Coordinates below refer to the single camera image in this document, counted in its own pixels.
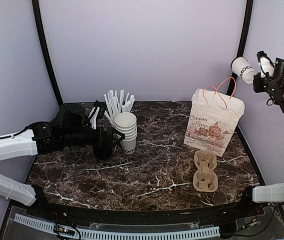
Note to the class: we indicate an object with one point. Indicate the bundle of wrapped white straws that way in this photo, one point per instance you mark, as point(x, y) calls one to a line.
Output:
point(117, 103)

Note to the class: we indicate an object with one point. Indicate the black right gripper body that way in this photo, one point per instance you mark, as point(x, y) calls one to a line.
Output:
point(270, 87)

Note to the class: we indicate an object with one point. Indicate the black front table rail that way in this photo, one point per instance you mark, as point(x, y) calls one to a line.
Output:
point(222, 215)

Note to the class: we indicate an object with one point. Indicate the printed paper takeout bag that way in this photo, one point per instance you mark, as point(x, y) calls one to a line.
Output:
point(213, 119)

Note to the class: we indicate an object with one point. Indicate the grey slotted cable duct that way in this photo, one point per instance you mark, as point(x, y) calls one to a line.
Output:
point(100, 231)

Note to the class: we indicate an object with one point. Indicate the white cup holding straws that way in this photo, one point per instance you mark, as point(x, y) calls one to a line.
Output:
point(112, 123)

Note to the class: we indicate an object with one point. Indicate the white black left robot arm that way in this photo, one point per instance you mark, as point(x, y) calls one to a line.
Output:
point(42, 138)

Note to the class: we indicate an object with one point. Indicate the stack of white paper cups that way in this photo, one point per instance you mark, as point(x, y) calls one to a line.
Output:
point(126, 123)

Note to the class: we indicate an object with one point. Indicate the black corner post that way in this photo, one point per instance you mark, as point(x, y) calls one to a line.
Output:
point(243, 40)
point(45, 51)

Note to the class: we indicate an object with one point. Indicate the black right corner post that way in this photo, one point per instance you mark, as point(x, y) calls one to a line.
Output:
point(243, 40)

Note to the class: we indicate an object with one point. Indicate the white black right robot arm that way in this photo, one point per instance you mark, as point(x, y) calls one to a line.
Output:
point(263, 124)

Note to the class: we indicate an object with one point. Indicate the brown cardboard cup carrier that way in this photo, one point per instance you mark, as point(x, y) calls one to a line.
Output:
point(205, 179)

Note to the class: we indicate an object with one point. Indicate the black left corner post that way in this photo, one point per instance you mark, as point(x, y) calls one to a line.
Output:
point(45, 51)

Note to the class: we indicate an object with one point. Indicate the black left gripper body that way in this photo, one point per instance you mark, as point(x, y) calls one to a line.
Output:
point(73, 139)

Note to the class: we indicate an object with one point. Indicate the single white paper cup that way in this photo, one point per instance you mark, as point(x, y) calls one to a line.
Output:
point(242, 68)

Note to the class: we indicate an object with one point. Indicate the stack of black cup lids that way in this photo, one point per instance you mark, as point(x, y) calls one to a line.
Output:
point(102, 153)

